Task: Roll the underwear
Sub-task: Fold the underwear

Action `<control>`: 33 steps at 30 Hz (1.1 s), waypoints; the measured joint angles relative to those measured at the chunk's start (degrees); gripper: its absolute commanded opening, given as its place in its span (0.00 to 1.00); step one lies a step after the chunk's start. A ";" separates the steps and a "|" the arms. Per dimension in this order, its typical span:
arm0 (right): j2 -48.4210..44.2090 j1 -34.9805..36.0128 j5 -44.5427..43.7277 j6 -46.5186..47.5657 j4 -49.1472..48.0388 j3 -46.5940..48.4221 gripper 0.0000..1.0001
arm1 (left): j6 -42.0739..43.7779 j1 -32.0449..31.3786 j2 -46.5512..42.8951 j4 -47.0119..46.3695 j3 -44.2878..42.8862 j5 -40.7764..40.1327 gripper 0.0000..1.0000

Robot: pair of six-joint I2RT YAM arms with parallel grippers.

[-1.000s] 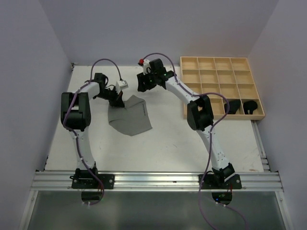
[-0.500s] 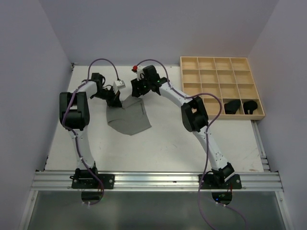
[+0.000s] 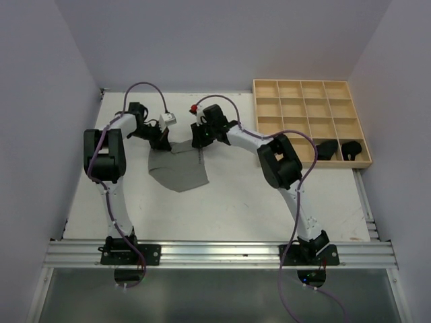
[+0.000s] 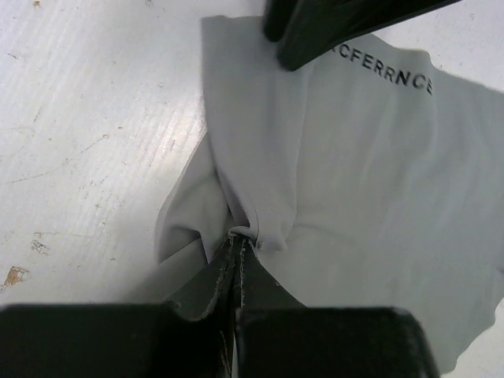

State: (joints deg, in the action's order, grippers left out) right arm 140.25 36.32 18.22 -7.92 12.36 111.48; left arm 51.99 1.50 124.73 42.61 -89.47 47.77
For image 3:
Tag black underwear beige waistband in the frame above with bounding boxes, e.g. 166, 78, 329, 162
341, 141, 362, 161

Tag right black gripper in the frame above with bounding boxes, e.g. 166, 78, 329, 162
191, 119, 216, 148

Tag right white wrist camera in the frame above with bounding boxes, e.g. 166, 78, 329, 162
189, 104, 207, 126

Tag purple cable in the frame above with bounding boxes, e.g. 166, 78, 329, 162
86, 81, 170, 289
195, 95, 347, 323

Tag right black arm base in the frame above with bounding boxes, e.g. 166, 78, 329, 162
282, 231, 340, 266

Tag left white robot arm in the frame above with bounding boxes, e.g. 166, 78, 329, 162
83, 102, 176, 264

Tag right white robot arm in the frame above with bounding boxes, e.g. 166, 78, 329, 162
190, 104, 329, 264

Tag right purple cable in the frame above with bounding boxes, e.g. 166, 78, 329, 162
195, 95, 347, 323

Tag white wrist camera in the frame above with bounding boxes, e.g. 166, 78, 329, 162
159, 112, 176, 131
189, 104, 207, 126

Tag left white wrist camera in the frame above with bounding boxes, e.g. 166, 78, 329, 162
159, 112, 176, 131

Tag aluminium mounting rail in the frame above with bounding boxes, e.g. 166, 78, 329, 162
42, 240, 398, 269

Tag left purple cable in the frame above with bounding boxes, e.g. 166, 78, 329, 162
86, 81, 170, 289

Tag black striped underwear grey waistband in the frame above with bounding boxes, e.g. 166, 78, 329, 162
314, 139, 338, 161

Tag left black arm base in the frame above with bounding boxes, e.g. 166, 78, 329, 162
98, 236, 162, 266

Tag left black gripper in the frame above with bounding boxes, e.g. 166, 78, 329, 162
129, 120, 172, 151

